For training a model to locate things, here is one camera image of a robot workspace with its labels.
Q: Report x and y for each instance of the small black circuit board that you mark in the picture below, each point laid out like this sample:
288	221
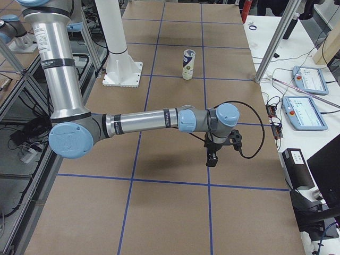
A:
275	121

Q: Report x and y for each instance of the long metal grabber stick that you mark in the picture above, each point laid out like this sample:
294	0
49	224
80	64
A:
307	93

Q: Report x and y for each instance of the teach pendant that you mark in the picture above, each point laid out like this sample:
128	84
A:
303	113
310	79

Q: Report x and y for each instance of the white tennis ball can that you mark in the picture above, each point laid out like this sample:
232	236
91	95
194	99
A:
188	64

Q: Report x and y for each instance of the black box on desk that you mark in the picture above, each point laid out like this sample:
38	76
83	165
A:
296	167

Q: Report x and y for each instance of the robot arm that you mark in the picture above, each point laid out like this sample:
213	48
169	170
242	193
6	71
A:
77	124

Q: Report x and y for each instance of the black monitor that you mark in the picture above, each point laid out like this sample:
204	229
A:
324	167

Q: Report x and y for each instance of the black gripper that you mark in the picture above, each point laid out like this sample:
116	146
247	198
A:
214	149

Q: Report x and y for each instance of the aluminium frame post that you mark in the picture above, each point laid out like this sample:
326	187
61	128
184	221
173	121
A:
278	35

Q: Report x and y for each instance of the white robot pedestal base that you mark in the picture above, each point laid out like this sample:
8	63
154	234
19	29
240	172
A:
121	69

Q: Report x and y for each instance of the teach pendant far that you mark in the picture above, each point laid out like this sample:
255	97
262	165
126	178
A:
310	79

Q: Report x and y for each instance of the teach pendant near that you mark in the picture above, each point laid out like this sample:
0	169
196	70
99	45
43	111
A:
303	113

